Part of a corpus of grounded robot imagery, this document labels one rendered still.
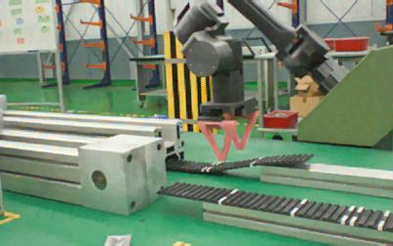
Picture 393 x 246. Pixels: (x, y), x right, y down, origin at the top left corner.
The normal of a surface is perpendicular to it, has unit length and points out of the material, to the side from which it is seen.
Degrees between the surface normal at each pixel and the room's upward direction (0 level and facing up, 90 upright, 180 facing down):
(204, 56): 91
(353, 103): 90
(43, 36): 90
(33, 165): 90
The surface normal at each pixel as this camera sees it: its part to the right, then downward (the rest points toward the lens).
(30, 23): -0.29, 0.18
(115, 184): -0.53, 0.18
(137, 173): 0.85, 0.05
